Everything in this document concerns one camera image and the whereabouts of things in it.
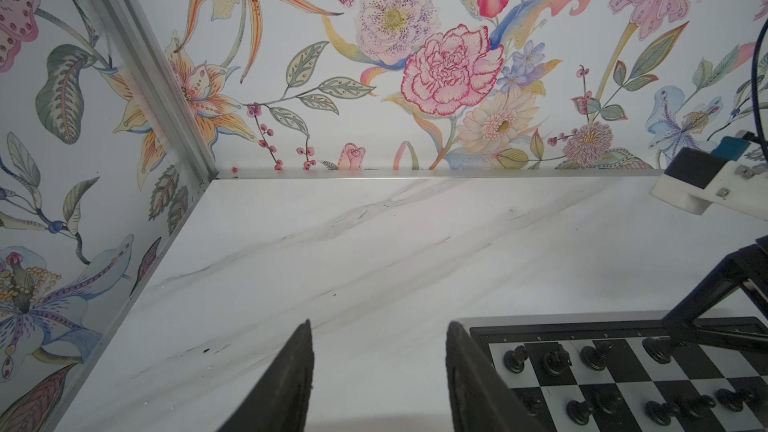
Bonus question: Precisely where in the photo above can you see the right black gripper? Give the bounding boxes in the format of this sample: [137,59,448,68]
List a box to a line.
[662,237,767,351]

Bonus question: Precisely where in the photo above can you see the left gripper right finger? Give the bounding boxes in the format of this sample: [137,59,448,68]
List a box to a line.
[446,321,543,432]

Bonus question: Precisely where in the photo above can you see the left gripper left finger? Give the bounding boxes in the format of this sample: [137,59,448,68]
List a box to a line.
[218,320,315,432]

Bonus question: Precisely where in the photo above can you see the black white chess board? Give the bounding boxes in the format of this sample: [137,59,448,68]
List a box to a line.
[463,319,767,431]

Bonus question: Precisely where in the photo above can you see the black chess pieces on board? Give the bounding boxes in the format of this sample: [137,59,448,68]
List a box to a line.
[490,338,767,431]

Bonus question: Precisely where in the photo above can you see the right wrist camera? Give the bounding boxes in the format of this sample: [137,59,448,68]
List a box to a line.
[650,131,767,220]

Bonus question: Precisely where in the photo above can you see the left aluminium corner post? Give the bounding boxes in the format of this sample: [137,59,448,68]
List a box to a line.
[90,0,218,190]

